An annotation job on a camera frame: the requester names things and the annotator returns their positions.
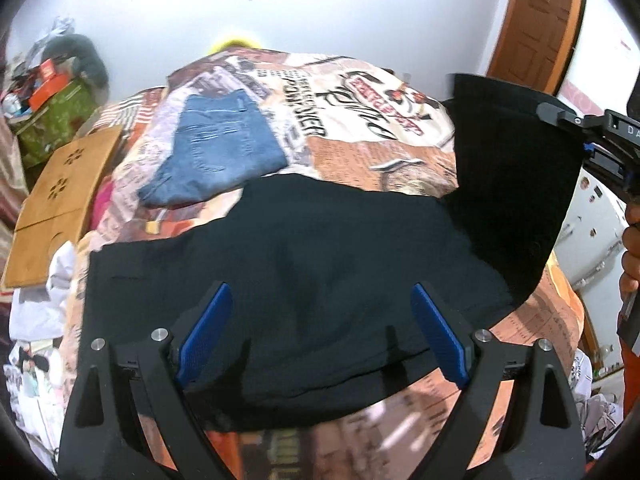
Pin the person's orange garment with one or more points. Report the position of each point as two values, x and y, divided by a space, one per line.
631 360

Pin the grey plush pillow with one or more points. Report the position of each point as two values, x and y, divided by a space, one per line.
87 57

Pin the person's right hand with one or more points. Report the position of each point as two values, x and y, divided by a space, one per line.
631 255

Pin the wooden lap desk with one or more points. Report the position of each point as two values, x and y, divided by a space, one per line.
62 195

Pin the folded blue jeans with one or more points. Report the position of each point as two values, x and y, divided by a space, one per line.
220 145

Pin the black pants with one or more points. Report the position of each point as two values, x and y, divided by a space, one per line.
325 285

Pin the white crumpled paper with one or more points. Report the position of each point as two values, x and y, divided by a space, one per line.
597 410

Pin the orange box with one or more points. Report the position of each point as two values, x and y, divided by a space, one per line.
47 87

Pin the white crumpled cloth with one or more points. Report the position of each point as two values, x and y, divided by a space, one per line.
40 310

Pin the brown wooden door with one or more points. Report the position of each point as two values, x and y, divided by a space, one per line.
537 20

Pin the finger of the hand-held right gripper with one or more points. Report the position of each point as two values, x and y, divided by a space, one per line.
605 162
565 114

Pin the printed blanket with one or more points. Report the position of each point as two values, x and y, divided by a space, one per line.
360 130

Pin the green storage box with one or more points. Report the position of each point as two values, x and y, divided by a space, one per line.
55 120

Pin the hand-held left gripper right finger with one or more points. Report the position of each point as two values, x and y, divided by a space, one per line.
441 331

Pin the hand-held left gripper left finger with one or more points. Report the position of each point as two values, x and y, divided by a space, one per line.
205 331

